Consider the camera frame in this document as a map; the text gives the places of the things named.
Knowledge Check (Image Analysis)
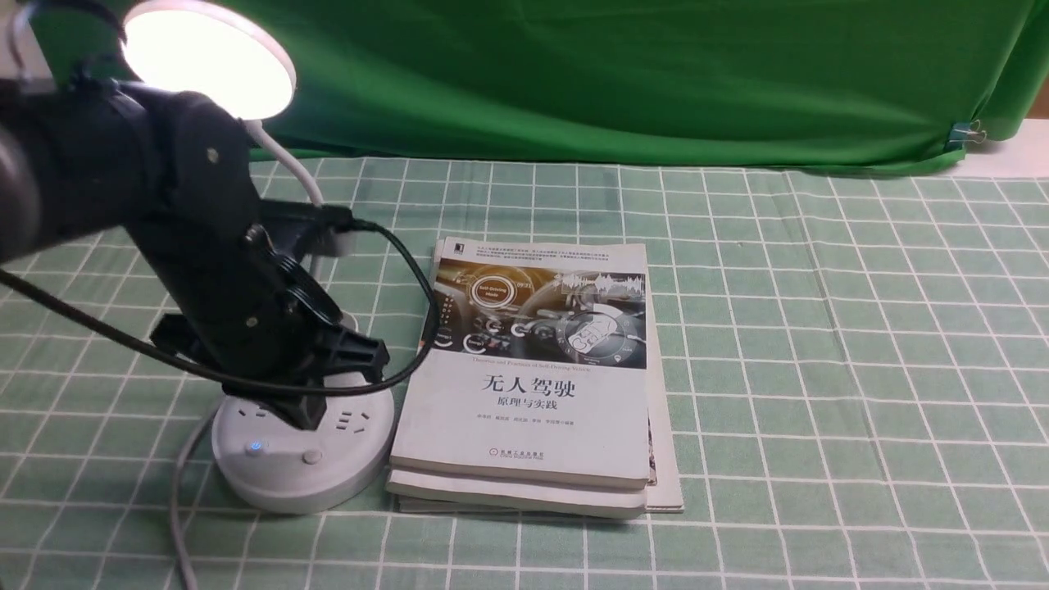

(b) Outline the blue binder clip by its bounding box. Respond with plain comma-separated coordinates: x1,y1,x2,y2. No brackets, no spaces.
944,120,987,151

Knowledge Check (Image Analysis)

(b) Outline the white lamp power cord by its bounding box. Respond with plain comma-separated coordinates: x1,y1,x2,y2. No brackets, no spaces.
169,400,222,590

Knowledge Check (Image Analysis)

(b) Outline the top book self-driving cover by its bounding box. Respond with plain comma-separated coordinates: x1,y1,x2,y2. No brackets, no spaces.
390,238,649,490

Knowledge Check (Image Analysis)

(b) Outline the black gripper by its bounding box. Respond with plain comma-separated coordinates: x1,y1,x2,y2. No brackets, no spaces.
131,223,390,431

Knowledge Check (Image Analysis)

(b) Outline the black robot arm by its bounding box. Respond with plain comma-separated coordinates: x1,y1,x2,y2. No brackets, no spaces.
1,81,389,430

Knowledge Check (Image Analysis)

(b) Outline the green backdrop cloth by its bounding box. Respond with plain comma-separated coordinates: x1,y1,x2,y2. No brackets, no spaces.
25,0,1049,177

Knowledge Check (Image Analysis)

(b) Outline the middle white book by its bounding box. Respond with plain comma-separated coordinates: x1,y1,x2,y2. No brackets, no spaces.
386,470,647,520

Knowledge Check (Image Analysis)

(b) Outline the white desk lamp with socket base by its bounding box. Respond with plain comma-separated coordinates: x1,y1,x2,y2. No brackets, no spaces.
121,1,394,515

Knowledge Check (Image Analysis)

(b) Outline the green checkered tablecloth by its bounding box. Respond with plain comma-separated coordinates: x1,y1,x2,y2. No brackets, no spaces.
1,159,1048,589

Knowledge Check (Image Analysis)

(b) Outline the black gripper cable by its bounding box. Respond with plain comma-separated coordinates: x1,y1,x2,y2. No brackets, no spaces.
0,220,442,399

